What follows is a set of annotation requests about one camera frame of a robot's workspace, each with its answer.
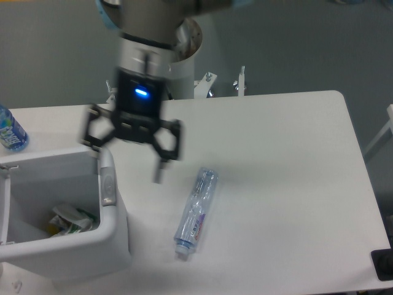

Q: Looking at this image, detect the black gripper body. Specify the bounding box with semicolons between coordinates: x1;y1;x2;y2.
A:
111;68;166;144

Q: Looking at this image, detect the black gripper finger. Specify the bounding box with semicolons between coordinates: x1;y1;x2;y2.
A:
151;119;183;184
80;104;115;157

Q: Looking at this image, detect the clear plastic bottle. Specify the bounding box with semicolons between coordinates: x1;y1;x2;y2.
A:
174;167;219;258

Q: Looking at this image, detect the white paper wrapper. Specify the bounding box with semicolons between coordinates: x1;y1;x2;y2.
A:
47;203;99;237

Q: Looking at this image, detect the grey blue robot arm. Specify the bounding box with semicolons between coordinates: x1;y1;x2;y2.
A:
81;1;250;183

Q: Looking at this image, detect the white plastic trash can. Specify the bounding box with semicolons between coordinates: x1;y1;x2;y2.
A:
1;147;131;280

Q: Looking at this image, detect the blue labelled water bottle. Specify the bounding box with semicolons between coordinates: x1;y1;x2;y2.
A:
1;105;29;152

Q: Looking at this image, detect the black clamp at table edge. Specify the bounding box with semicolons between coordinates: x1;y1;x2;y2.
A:
371;248;392;281

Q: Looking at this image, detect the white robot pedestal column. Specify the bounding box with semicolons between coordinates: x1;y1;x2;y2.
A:
168;18;203;100

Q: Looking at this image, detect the white pedestal base frame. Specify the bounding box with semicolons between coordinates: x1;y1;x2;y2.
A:
106;65;247;104

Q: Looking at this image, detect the white frame at right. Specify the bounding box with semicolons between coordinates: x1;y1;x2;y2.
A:
363;104;392;163

